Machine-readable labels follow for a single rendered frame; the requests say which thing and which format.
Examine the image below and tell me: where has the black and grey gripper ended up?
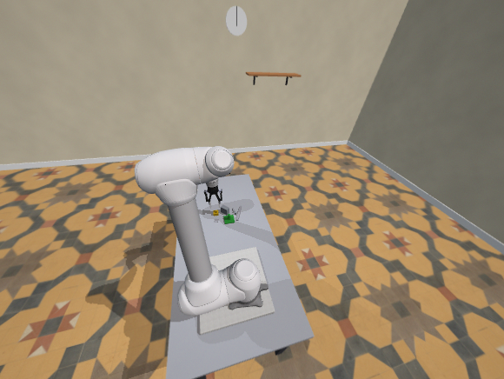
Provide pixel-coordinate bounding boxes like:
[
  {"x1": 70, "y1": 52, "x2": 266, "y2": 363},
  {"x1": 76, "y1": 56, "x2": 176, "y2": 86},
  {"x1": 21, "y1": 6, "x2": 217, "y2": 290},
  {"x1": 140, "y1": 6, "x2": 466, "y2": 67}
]
[{"x1": 204, "y1": 185, "x2": 222, "y2": 208}]

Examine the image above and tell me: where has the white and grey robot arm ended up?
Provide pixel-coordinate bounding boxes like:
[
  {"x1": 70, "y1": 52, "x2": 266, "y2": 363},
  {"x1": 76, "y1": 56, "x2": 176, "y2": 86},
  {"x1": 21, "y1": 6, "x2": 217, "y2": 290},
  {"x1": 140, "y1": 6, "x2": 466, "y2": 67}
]
[{"x1": 135, "y1": 146, "x2": 269, "y2": 316}]

